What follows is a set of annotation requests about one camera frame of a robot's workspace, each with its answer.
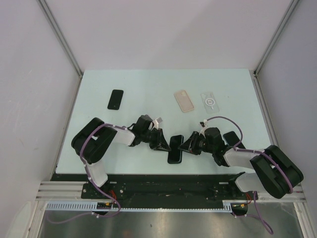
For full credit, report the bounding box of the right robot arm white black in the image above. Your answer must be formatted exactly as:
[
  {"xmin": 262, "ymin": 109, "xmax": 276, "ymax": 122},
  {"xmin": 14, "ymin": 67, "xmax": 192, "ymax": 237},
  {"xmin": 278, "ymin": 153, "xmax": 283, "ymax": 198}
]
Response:
[{"xmin": 179, "ymin": 127, "xmax": 304, "ymax": 199}]

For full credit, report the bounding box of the aluminium corner post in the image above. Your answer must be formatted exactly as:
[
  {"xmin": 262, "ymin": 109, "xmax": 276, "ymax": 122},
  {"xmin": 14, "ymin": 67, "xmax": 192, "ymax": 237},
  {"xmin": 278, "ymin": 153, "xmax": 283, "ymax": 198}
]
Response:
[
  {"xmin": 254, "ymin": 0, "xmax": 302, "ymax": 75},
  {"xmin": 37, "ymin": 0, "xmax": 84, "ymax": 76}
]

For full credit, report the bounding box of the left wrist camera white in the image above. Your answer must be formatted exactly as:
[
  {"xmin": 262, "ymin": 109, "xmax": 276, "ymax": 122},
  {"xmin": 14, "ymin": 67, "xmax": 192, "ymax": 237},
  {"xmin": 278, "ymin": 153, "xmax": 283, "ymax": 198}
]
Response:
[{"xmin": 149, "ymin": 117, "xmax": 162, "ymax": 130}]

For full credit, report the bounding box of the teal phone black screen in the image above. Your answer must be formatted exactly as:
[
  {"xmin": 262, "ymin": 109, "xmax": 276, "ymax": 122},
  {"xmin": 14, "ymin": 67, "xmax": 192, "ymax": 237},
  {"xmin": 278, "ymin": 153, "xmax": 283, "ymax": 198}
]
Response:
[{"xmin": 223, "ymin": 131, "xmax": 240, "ymax": 146}]

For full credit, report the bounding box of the small black phone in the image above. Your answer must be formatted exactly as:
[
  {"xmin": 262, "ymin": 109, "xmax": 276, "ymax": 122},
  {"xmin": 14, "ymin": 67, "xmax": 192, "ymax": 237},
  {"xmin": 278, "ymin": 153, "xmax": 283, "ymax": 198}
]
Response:
[{"xmin": 107, "ymin": 89, "xmax": 124, "ymax": 111}]

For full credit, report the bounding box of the left aluminium corner post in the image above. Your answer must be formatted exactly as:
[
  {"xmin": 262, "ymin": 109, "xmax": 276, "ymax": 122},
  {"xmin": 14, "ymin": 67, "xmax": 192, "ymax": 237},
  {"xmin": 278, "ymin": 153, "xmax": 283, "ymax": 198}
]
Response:
[{"xmin": 37, "ymin": 0, "xmax": 84, "ymax": 76}]

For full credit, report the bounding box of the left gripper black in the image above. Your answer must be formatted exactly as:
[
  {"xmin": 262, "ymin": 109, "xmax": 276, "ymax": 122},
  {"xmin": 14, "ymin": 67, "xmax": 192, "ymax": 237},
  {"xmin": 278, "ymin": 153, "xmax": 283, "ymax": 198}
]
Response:
[{"xmin": 141, "ymin": 128, "xmax": 171, "ymax": 152}]

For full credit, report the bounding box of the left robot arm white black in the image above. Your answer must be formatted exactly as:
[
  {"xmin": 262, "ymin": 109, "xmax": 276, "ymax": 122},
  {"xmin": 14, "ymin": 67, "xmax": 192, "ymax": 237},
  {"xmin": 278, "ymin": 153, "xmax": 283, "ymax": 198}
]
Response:
[{"xmin": 71, "ymin": 115, "xmax": 171, "ymax": 198}]

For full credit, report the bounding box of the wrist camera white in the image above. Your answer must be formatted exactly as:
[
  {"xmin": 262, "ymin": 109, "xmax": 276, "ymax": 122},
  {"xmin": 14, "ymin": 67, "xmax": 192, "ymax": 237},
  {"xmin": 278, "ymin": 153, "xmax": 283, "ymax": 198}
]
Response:
[
  {"xmin": 200, "ymin": 119, "xmax": 208, "ymax": 135},
  {"xmin": 149, "ymin": 117, "xmax": 162, "ymax": 130}
]

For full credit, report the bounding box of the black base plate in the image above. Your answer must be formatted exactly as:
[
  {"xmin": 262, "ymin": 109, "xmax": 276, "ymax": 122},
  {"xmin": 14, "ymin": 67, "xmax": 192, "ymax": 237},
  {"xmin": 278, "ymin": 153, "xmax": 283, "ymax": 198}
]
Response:
[{"xmin": 51, "ymin": 173, "xmax": 289, "ymax": 219}]

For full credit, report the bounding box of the white slotted cable duct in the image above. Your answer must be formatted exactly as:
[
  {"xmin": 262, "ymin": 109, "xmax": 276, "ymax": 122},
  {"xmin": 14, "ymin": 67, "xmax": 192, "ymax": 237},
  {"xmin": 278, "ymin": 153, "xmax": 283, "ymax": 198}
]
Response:
[{"xmin": 46, "ymin": 201, "xmax": 248, "ymax": 213}]

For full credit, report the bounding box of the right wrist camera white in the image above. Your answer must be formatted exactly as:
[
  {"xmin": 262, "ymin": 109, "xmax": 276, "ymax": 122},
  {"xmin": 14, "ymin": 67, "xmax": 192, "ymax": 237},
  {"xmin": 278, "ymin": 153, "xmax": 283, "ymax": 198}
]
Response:
[{"xmin": 200, "ymin": 119, "xmax": 208, "ymax": 135}]

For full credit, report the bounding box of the beige pink phone case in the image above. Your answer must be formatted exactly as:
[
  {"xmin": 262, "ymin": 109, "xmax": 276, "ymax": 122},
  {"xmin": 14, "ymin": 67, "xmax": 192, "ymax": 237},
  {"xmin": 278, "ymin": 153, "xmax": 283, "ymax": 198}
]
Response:
[{"xmin": 174, "ymin": 90, "xmax": 194, "ymax": 113}]

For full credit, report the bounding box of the right aluminium corner post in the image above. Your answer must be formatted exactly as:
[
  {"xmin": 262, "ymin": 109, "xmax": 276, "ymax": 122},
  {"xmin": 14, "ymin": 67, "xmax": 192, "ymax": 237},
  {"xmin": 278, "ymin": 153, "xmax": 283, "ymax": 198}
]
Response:
[{"xmin": 254, "ymin": 0, "xmax": 302, "ymax": 75}]

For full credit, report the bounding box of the clear magsafe phone case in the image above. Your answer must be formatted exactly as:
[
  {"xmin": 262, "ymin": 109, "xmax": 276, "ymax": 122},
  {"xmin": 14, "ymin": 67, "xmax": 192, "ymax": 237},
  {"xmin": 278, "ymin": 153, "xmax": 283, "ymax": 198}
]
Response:
[{"xmin": 200, "ymin": 92, "xmax": 220, "ymax": 114}]

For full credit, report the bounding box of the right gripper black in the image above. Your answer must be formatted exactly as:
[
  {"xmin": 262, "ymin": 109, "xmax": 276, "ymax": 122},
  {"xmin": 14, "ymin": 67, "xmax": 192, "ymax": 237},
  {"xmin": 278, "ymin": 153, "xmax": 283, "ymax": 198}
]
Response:
[{"xmin": 177, "ymin": 131, "xmax": 214, "ymax": 155}]

